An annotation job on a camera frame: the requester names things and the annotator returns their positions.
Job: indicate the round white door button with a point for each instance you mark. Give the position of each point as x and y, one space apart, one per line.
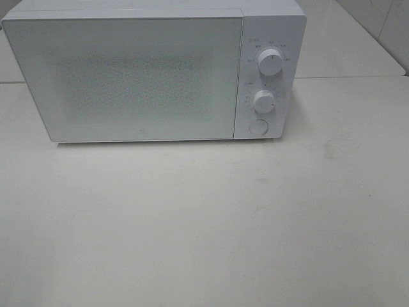
258 127

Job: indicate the white microwave knob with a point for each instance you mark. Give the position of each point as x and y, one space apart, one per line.
264 101
270 61

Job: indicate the white microwave door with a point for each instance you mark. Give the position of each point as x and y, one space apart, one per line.
131 80

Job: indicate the white microwave oven body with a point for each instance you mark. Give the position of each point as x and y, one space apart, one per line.
264 24

